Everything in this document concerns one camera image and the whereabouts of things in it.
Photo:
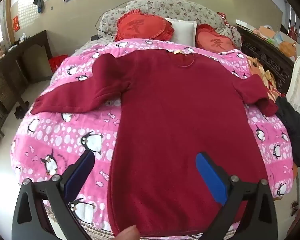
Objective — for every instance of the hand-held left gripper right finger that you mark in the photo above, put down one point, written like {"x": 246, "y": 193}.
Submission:
{"x": 210, "y": 177}

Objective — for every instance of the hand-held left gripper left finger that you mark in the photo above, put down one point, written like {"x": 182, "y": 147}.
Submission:
{"x": 80, "y": 175}

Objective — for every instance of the dark red sweater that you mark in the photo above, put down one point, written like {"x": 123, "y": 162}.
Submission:
{"x": 175, "y": 105}

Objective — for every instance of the dark clothes pile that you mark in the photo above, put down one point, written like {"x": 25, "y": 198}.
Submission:
{"x": 290, "y": 120}

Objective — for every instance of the person's left hand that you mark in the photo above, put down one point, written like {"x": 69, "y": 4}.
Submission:
{"x": 127, "y": 233}

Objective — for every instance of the pink penguin print blanket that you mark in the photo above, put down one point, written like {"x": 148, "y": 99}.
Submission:
{"x": 65, "y": 140}

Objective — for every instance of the black shoes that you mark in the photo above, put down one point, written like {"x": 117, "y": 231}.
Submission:
{"x": 21, "y": 111}

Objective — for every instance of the orange printed blanket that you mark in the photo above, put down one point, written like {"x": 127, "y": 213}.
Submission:
{"x": 262, "y": 77}

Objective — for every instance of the red bag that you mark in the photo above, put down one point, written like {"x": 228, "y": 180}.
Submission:
{"x": 57, "y": 62}

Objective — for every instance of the dark wooden cabinet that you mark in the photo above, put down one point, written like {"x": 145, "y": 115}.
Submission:
{"x": 12, "y": 62}

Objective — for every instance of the small red heart pillow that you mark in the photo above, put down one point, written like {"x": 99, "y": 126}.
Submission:
{"x": 215, "y": 40}

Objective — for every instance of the white pillow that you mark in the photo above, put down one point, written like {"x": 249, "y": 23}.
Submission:
{"x": 182, "y": 30}

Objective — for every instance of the large red heart pillow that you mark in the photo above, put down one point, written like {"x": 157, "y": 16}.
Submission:
{"x": 140, "y": 27}

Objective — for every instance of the red wall sign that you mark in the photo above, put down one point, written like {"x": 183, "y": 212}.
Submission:
{"x": 15, "y": 23}

